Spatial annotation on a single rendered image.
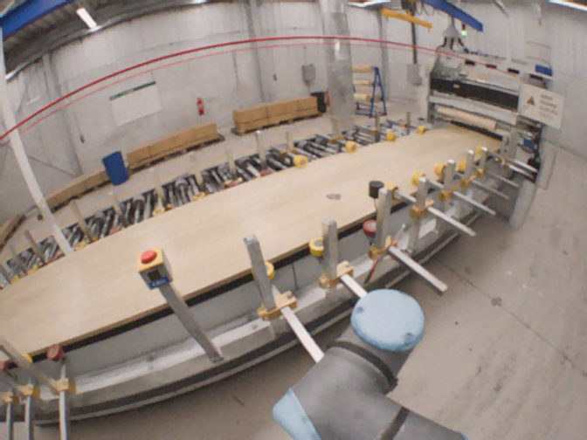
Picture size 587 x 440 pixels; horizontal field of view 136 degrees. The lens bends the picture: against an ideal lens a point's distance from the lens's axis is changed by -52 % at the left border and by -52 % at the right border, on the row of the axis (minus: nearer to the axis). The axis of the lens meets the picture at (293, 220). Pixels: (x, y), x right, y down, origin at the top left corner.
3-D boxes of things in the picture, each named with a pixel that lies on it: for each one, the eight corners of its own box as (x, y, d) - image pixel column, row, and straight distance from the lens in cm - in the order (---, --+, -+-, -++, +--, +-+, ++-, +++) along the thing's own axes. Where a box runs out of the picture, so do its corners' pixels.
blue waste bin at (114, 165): (131, 181, 612) (120, 152, 598) (109, 189, 625) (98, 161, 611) (133, 173, 668) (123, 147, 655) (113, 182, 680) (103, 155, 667)
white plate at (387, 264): (394, 267, 121) (397, 251, 114) (352, 295, 108) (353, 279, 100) (393, 267, 121) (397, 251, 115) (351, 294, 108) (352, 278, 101)
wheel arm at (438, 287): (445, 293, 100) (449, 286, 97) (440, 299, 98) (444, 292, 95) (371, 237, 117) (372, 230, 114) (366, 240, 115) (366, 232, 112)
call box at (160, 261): (175, 283, 65) (162, 260, 60) (151, 293, 66) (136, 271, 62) (172, 266, 70) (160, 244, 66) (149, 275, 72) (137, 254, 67)
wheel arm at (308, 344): (329, 367, 79) (330, 361, 76) (320, 372, 79) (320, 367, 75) (268, 280, 102) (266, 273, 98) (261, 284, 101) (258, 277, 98)
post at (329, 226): (336, 310, 111) (337, 219, 76) (329, 314, 110) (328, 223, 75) (332, 305, 113) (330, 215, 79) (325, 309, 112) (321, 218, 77)
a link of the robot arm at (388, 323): (332, 323, 28) (376, 270, 34) (331, 365, 40) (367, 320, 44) (406, 365, 27) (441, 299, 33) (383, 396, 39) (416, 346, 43)
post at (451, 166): (438, 238, 152) (457, 160, 130) (436, 241, 150) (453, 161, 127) (434, 236, 153) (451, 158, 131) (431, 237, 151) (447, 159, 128)
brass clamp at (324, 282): (354, 277, 99) (355, 268, 95) (325, 293, 94) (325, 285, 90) (344, 268, 102) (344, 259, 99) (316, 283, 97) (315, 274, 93)
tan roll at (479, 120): (536, 147, 310) (538, 135, 308) (535, 147, 298) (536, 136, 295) (434, 112, 355) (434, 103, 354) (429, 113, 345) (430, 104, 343)
